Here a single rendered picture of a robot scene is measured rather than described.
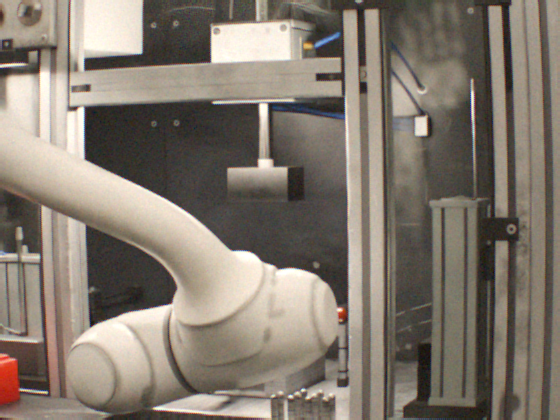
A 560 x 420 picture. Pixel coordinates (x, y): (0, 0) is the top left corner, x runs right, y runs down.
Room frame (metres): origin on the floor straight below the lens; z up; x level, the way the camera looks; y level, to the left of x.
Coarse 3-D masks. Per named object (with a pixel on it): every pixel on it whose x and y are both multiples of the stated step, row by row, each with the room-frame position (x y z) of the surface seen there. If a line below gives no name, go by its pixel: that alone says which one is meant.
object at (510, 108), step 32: (512, 0) 1.43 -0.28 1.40; (512, 32) 1.43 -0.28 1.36; (512, 64) 1.43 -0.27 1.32; (512, 96) 1.44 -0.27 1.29; (512, 128) 1.44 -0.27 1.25; (512, 160) 1.44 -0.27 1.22; (512, 192) 1.44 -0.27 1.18; (512, 256) 1.44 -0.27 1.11; (512, 288) 1.44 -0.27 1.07; (96, 320) 1.85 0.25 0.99; (512, 320) 1.44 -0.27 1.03; (512, 352) 1.44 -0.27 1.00; (512, 384) 1.44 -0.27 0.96; (512, 416) 1.44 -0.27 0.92
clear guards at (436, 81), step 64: (128, 0) 1.62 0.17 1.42; (192, 0) 1.58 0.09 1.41; (256, 0) 1.55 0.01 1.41; (320, 0) 1.52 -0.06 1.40; (448, 0) 1.46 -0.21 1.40; (128, 64) 1.62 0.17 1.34; (192, 64) 1.58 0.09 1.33; (256, 64) 1.55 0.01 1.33; (320, 64) 1.52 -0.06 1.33; (384, 64) 1.49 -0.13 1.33; (448, 64) 1.46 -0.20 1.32; (384, 128) 1.49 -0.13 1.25; (448, 128) 1.46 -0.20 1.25; (0, 192) 1.69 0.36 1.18; (384, 192) 1.49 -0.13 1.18; (448, 192) 1.46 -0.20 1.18; (0, 256) 1.69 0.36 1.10; (448, 256) 1.46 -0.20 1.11; (0, 320) 1.70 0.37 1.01; (448, 320) 1.46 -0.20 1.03; (384, 384) 1.49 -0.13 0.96; (448, 384) 1.46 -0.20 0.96
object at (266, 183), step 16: (272, 128) 1.77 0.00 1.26; (272, 144) 1.77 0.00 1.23; (272, 160) 1.77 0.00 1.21; (240, 176) 1.76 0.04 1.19; (256, 176) 1.75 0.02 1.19; (272, 176) 1.74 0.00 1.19; (288, 176) 1.73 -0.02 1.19; (240, 192) 1.76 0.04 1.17; (256, 192) 1.75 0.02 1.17; (272, 192) 1.74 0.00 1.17; (288, 192) 1.73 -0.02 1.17
